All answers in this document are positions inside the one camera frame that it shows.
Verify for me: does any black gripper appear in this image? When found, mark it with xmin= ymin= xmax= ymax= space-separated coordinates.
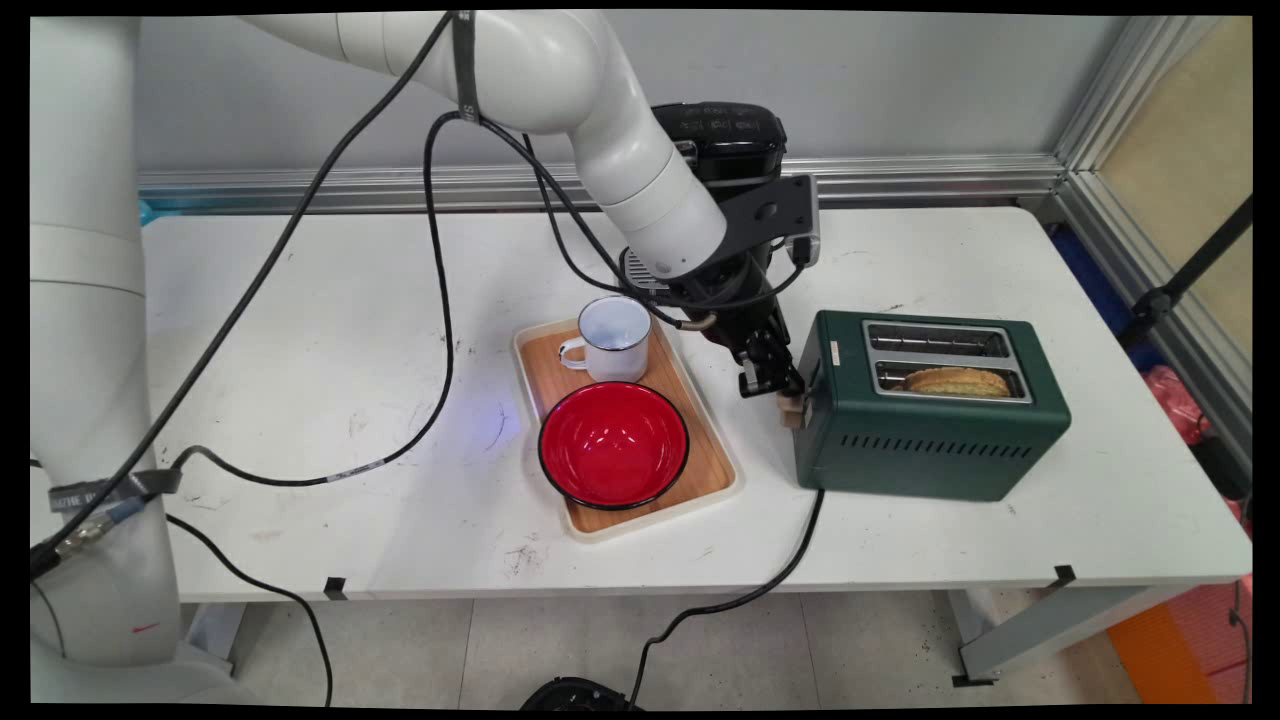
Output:
xmin=664 ymin=252 xmax=807 ymax=401

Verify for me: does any bread slice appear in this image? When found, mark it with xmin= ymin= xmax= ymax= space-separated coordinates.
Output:
xmin=904 ymin=366 xmax=1012 ymax=399

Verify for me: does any wooden tray with white rim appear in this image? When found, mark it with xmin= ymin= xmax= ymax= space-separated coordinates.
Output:
xmin=513 ymin=305 xmax=743 ymax=544

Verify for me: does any white enamel mug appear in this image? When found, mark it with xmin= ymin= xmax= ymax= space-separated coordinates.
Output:
xmin=558 ymin=296 xmax=654 ymax=384

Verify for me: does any red enamel bowl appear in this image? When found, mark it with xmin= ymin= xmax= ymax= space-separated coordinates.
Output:
xmin=538 ymin=381 xmax=691 ymax=512

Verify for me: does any green two-slot toaster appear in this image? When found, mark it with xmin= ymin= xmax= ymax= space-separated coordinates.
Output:
xmin=790 ymin=309 xmax=1073 ymax=503

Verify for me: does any black coffee machine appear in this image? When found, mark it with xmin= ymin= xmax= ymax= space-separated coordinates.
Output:
xmin=620 ymin=100 xmax=789 ymax=301

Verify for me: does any blue crate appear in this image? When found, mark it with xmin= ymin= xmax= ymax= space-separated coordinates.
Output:
xmin=1048 ymin=222 xmax=1143 ymax=346

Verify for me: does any black round floor object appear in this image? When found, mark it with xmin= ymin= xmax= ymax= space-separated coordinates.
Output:
xmin=519 ymin=677 xmax=643 ymax=712

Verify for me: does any grey table leg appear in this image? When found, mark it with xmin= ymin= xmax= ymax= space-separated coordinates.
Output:
xmin=948 ymin=585 xmax=1193 ymax=689

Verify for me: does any pink plastic bag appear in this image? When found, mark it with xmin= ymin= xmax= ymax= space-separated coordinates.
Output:
xmin=1144 ymin=364 xmax=1213 ymax=447

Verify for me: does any black tripod pole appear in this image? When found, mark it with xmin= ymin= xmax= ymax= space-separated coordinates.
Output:
xmin=1118 ymin=195 xmax=1253 ymax=348

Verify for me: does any orange box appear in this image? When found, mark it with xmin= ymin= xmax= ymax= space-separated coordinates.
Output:
xmin=1104 ymin=575 xmax=1253 ymax=707

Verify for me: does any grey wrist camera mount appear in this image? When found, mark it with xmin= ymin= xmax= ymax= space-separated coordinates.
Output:
xmin=714 ymin=174 xmax=822 ymax=268

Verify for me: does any black toaster power cable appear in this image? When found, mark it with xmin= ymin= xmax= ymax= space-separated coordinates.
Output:
xmin=625 ymin=488 xmax=827 ymax=706

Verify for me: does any black cable with white label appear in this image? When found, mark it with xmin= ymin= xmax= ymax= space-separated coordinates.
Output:
xmin=170 ymin=110 xmax=721 ymax=491

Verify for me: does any aluminium corner frame post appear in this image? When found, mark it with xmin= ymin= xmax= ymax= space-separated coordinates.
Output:
xmin=1052 ymin=15 xmax=1253 ymax=466

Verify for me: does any aluminium frame rail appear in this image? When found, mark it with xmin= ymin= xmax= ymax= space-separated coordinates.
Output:
xmin=138 ymin=153 xmax=1067 ymax=217

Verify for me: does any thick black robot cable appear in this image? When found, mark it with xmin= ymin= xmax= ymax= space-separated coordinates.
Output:
xmin=30 ymin=10 xmax=456 ymax=581

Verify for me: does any black cable to floor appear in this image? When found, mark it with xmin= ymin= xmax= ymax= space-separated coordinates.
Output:
xmin=165 ymin=512 xmax=336 ymax=707

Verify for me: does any grey strap on arm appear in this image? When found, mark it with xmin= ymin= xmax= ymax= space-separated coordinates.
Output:
xmin=48 ymin=468 xmax=185 ymax=515

